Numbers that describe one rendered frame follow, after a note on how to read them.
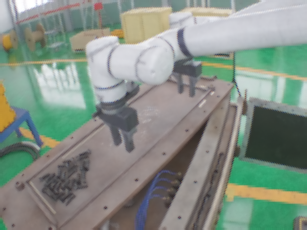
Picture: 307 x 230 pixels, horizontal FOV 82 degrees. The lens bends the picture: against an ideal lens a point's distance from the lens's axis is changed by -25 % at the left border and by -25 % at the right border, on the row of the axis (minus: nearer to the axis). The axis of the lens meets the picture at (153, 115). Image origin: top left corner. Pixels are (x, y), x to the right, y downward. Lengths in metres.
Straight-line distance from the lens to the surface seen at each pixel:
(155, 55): 0.46
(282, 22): 0.49
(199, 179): 0.78
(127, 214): 0.85
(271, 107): 1.46
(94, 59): 0.55
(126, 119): 0.61
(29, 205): 0.86
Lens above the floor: 1.95
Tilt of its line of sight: 35 degrees down
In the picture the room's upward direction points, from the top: 8 degrees counter-clockwise
